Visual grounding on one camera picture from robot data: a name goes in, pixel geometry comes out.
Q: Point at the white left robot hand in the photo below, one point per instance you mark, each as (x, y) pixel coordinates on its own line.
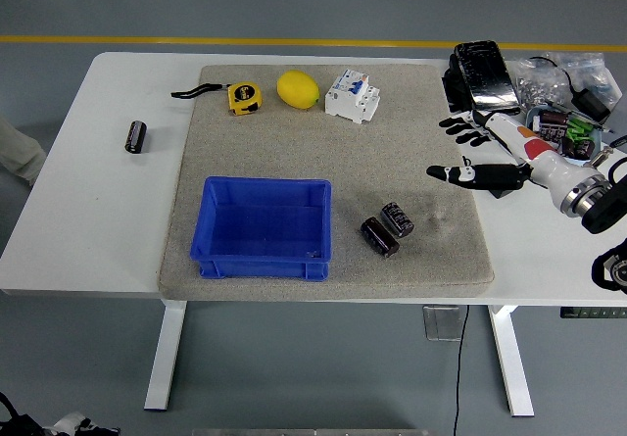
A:
(73, 425)

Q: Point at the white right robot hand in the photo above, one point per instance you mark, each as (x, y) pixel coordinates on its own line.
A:
(539, 161)

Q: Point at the dark cylindrical battery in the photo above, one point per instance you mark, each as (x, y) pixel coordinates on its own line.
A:
(397, 219)
(379, 237)
(135, 136)

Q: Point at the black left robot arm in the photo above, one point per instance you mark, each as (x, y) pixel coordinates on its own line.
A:
(17, 421)

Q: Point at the brown battery in tray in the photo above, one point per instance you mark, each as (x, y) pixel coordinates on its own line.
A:
(580, 148)
(554, 118)

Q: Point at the blue plastic box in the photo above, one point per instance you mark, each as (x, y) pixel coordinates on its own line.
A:
(264, 225)

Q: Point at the light blue tray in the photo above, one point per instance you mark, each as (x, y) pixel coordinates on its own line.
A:
(534, 117)

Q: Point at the green plastic parts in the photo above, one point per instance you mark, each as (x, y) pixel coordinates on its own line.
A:
(580, 128)

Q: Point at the clear bag of screws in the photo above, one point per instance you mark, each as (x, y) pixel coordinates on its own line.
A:
(539, 85)

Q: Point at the black flat device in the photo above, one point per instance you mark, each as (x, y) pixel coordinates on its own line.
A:
(487, 76)

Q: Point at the clear bag with blue parts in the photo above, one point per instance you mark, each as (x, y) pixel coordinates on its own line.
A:
(588, 71)

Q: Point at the white table leg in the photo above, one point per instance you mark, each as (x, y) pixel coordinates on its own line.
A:
(512, 357)
(165, 353)

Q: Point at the table control panel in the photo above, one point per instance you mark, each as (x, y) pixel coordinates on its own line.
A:
(593, 312)

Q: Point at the grey-brown mat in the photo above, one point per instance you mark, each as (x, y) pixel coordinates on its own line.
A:
(343, 161)

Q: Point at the white circuit breaker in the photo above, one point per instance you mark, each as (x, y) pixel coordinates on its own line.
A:
(352, 97)

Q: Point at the yellow lemon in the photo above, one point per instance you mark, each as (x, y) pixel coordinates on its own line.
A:
(297, 89)

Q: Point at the person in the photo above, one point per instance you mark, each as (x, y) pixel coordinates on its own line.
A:
(19, 154)

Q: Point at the yellow tape measure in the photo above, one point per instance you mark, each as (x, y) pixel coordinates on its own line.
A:
(243, 98)

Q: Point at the grey metal bracket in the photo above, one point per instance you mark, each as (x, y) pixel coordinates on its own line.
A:
(442, 322)

